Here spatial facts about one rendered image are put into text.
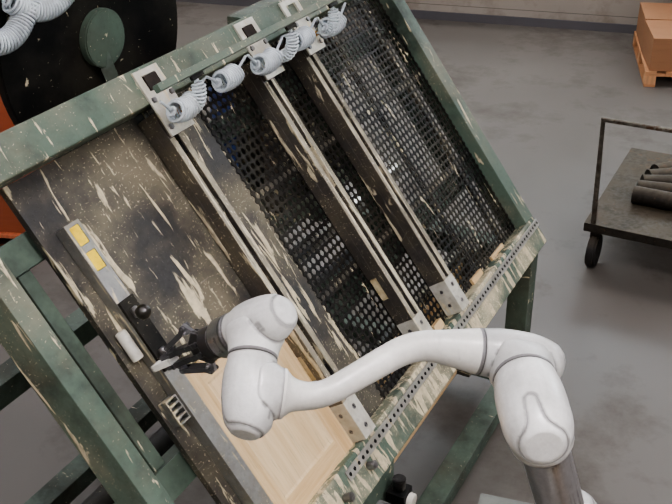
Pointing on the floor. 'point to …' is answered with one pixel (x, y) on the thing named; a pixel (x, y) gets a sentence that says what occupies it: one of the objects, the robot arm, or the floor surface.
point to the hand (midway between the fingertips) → (164, 362)
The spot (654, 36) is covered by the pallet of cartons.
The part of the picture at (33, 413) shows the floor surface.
